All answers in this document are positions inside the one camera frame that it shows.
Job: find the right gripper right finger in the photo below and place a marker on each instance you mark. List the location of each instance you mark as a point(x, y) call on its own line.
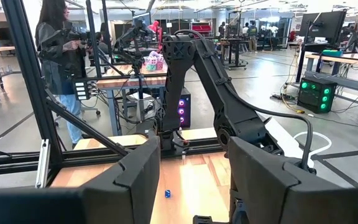
point(275, 193)

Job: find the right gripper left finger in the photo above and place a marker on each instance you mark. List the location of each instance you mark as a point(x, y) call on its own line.
point(120, 199)

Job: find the small blue die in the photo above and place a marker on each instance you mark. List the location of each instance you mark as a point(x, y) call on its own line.
point(167, 193)

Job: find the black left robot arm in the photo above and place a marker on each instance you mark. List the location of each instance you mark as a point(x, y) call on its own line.
point(179, 77)

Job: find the black background robot arm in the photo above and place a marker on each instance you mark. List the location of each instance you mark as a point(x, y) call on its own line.
point(135, 56)

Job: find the computer with green lights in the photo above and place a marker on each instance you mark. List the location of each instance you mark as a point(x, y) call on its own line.
point(314, 93)

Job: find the computer with purple lights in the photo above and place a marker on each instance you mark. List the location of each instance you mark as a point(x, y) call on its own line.
point(183, 109)

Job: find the wooden top table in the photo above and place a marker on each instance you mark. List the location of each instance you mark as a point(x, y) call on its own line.
point(129, 82)

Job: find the person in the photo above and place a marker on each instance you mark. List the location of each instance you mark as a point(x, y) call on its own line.
point(253, 34)
point(61, 71)
point(222, 29)

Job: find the pink and white cube pile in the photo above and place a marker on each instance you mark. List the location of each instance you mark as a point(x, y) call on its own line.
point(154, 62)

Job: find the wooden top desk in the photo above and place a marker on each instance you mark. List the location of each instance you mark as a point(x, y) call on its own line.
point(346, 59)

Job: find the black rolling stand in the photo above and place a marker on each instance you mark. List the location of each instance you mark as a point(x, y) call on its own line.
point(235, 46)

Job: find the black monitor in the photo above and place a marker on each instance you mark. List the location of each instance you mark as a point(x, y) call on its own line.
point(328, 26)

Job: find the red machine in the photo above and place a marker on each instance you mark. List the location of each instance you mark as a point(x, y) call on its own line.
point(155, 28)

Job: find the red shelf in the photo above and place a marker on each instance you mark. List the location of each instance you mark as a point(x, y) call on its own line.
point(201, 28)

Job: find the silver metal bracket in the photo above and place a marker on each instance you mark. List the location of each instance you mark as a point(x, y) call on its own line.
point(42, 165)

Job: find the black switch box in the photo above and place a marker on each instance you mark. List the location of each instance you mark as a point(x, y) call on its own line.
point(80, 90)

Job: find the black aluminium frame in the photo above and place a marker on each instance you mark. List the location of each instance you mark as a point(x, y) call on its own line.
point(26, 77)

